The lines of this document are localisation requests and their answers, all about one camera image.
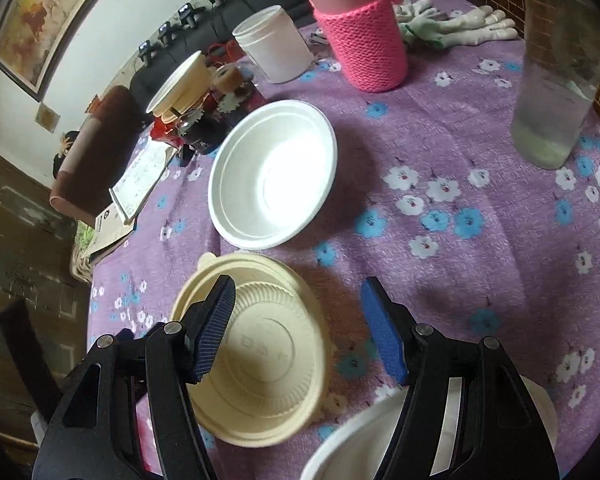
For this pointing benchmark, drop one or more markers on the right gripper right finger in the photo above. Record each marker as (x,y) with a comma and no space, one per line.
(390,339)

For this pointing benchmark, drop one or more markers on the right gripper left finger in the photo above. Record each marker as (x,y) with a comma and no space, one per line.
(94,433)

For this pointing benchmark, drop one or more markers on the white foam bowl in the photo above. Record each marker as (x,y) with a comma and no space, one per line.
(356,449)
(272,174)

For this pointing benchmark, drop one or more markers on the beige bowl lid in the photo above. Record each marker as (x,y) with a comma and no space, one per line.
(271,372)

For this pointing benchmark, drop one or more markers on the stack of papers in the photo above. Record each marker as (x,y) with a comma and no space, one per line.
(128,196)

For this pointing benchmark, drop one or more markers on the purple floral tablecloth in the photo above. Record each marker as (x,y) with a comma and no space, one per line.
(432,199)

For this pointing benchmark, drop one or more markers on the brown armchair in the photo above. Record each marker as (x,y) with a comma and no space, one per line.
(98,157)

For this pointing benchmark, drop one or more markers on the person behind brown armchair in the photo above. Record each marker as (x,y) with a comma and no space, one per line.
(66,142)

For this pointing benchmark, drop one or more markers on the dark glass ink bottle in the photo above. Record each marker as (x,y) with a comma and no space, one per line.
(201,131)

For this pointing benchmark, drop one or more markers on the beige bowl on red plate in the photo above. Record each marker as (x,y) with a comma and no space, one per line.
(187,85)

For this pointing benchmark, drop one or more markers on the white work gloves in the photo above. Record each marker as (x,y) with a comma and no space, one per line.
(421,23)

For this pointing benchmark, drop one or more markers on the pink knitted sleeve bottle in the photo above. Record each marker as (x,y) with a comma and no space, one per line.
(366,40)

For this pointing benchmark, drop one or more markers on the white plastic cup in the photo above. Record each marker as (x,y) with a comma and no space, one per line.
(272,42)

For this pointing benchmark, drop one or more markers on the small wall plaque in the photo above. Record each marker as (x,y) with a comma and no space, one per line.
(46,118)

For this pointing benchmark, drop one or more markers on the framed wall painting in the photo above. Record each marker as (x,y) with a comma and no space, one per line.
(33,37)

